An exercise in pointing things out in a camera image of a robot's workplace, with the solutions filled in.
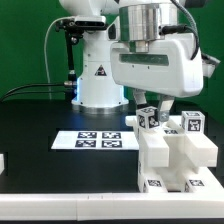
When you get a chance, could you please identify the white chair seat part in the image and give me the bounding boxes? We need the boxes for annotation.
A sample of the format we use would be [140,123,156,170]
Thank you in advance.
[138,158,190,193]

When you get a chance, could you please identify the small white tagged cube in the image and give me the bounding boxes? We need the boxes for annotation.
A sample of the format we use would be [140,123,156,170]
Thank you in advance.
[181,111,205,133]

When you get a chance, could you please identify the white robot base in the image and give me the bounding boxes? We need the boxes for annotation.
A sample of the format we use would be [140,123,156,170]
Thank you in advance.
[59,0,128,114]

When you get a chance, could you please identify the black camera on stand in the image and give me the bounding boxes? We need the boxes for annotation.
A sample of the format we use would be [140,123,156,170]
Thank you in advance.
[55,16,108,99]

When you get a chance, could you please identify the paper sheet with tags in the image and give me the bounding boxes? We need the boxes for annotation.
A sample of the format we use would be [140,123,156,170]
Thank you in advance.
[51,131,139,150]

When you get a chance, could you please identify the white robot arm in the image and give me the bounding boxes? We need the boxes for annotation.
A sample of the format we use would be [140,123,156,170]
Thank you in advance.
[110,0,219,122]

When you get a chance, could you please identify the black cables at base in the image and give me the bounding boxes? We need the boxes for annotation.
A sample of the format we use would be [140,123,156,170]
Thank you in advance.
[0,81,78,103]

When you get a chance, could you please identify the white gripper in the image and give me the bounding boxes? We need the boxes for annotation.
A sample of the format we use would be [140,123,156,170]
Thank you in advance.
[110,33,219,122]

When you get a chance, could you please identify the white part at left edge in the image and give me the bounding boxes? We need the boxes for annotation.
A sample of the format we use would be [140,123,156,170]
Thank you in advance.
[0,154,4,175]

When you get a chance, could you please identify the long white chair back part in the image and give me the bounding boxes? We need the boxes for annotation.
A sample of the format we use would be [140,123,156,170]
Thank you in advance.
[125,116,170,168]

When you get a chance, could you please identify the white tagged chair part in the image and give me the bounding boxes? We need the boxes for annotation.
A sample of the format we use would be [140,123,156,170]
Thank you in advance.
[161,116,218,167]

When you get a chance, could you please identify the white L-shaped fence frame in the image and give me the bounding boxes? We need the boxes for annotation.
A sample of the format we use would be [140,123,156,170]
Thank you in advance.
[0,167,224,221]

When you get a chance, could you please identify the grey camera cable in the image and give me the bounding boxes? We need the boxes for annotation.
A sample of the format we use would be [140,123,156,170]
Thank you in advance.
[43,16,75,100]

